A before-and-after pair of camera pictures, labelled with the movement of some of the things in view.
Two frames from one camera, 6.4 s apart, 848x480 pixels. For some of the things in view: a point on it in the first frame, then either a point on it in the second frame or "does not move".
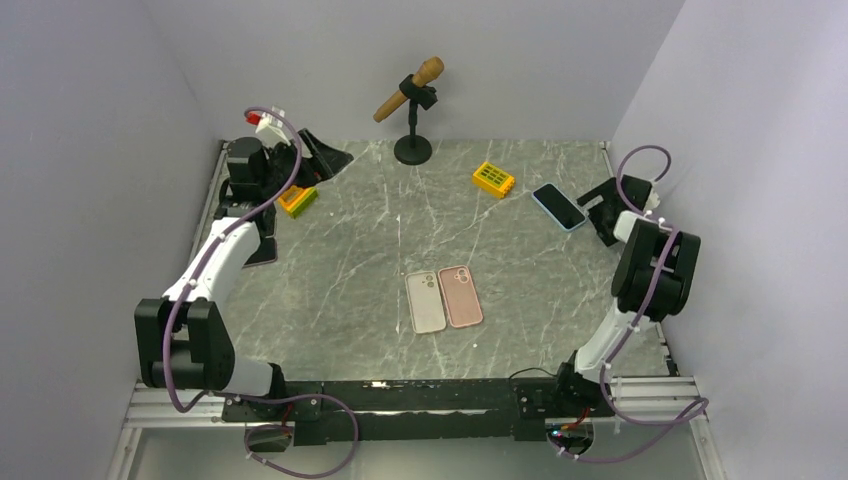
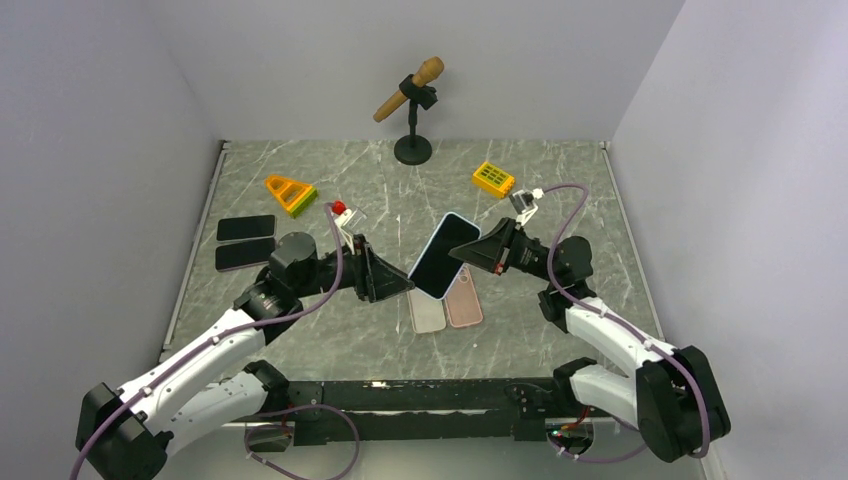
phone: x=460 y=296 does not move
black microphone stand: x=414 y=149 does not move
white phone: x=425 y=302 does not move
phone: x=559 y=206 -> x=435 y=271
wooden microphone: x=428 y=72 does not move
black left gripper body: x=281 y=169 -> x=354 y=268
